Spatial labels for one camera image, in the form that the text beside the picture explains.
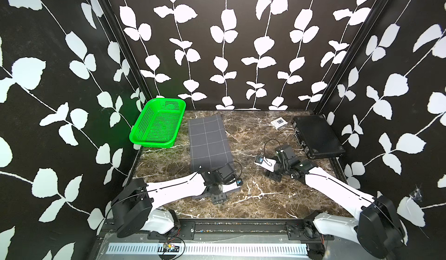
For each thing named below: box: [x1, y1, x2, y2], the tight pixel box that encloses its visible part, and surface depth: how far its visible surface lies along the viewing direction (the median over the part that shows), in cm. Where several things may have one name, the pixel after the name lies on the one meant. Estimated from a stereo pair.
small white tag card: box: [270, 116, 289, 130], surface depth 116 cm
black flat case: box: [292, 114, 346, 160], surface depth 104 cm
